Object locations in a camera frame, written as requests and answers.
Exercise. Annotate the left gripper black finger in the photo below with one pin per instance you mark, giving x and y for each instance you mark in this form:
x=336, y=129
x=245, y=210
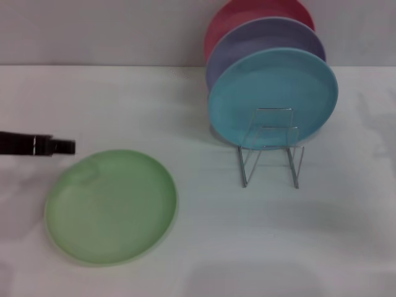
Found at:
x=65, y=147

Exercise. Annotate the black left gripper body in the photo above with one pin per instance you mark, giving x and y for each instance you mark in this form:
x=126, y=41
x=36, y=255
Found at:
x=21, y=143

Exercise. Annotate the green plastic plate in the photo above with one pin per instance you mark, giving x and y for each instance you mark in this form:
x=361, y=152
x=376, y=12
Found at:
x=111, y=210

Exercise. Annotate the purple plastic plate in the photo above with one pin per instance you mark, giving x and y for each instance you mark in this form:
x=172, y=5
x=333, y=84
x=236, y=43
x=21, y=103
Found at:
x=247, y=43

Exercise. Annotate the cyan plastic plate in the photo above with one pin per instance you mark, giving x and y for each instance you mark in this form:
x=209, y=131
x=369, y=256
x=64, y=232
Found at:
x=272, y=89

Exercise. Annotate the red plastic plate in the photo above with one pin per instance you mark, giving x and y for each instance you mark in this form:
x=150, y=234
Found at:
x=244, y=15

